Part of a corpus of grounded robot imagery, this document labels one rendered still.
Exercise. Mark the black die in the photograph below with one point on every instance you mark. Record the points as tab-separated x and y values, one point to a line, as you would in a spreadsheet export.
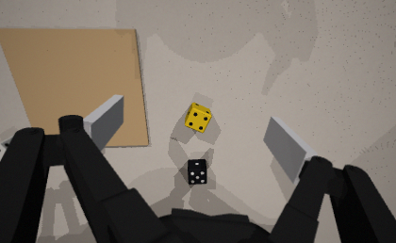
197	171

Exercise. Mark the tan square mat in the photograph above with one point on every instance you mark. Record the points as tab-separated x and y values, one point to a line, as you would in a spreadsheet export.
60	72

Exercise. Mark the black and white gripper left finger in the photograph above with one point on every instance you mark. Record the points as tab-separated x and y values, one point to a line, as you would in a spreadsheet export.
115	213

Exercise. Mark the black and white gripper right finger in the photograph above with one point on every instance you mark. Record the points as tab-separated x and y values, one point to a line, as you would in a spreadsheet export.
362	216

